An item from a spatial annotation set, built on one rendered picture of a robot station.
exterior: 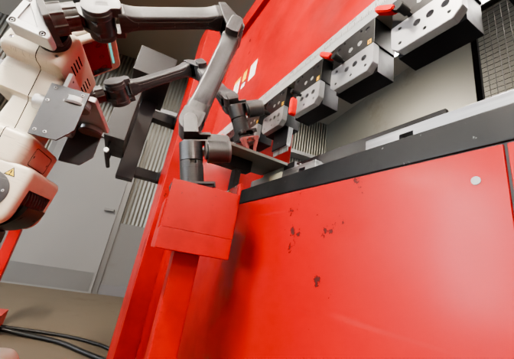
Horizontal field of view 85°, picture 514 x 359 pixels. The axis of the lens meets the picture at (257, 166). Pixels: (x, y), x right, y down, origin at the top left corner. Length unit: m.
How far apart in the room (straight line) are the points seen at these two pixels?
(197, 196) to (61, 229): 3.83
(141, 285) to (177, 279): 1.02
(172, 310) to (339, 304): 0.38
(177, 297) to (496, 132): 0.64
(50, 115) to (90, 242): 3.46
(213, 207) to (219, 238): 0.07
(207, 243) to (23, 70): 0.76
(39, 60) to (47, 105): 0.14
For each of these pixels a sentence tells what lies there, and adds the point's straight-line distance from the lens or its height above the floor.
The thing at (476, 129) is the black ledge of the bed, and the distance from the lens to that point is 0.43.
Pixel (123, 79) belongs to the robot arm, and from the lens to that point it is 1.33.
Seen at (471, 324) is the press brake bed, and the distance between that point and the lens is 0.39.
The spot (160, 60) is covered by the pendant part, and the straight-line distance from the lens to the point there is 2.21.
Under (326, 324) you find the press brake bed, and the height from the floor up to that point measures 0.59.
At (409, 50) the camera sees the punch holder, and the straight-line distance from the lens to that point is 0.75.
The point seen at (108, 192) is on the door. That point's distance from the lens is 4.38.
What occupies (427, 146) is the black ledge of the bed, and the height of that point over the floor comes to 0.85.
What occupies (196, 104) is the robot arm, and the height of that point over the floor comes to 1.02.
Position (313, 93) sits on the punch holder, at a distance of 0.93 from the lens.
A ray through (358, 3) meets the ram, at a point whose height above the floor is 1.43.
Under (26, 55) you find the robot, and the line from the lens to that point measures 1.08.
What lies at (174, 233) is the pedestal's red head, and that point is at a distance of 0.64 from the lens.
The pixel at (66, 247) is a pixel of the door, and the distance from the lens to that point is 4.40.
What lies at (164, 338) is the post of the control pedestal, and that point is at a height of 0.48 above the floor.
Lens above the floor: 0.66
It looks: 19 degrees up
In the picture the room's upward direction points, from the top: 10 degrees clockwise
